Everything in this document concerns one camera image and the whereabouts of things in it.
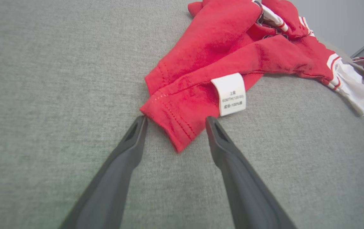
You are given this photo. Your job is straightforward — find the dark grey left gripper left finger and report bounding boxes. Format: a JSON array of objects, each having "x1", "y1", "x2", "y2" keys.
[{"x1": 59, "y1": 115, "x2": 148, "y2": 229}]

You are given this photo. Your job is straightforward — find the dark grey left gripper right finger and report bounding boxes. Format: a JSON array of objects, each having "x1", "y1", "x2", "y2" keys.
[{"x1": 205, "y1": 116, "x2": 299, "y2": 229}]

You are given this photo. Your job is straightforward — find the red shirt white stripes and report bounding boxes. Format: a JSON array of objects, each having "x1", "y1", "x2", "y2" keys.
[{"x1": 139, "y1": 0, "x2": 364, "y2": 153}]

